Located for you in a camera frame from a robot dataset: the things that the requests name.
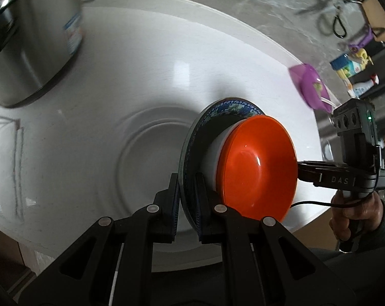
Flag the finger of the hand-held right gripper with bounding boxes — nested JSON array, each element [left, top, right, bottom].
[[297, 161, 378, 189]]

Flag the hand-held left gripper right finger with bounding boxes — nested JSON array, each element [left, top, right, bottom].
[[194, 172, 367, 306]]

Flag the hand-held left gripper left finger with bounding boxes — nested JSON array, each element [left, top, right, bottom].
[[16, 173, 181, 306]]

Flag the white bowl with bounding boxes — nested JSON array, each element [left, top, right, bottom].
[[199, 124, 245, 196]]

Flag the orange bowl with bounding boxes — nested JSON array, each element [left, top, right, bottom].
[[216, 115, 298, 222]]

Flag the green plate with blue rim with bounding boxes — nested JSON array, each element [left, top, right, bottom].
[[178, 97, 267, 237]]

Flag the person's right hand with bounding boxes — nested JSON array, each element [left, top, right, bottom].
[[329, 193, 385, 242]]

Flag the white spray bottle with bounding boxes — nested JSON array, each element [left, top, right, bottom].
[[347, 74, 380, 98]]

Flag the purple plastic bowl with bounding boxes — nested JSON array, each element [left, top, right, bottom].
[[289, 64, 340, 113]]

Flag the purple plastic tool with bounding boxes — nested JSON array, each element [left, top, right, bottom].
[[348, 25, 373, 52]]

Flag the person's dark clothing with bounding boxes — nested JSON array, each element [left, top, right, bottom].
[[307, 245, 385, 306]]

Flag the black scissors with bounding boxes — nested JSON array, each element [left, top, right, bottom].
[[317, 0, 365, 37]]

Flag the clear plastic bag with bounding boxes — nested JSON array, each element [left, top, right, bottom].
[[0, 115, 25, 221]]

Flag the stainless steel pot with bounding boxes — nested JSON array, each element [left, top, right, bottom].
[[0, 0, 85, 109]]

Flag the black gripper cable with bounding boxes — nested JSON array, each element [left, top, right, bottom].
[[290, 200, 369, 209]]

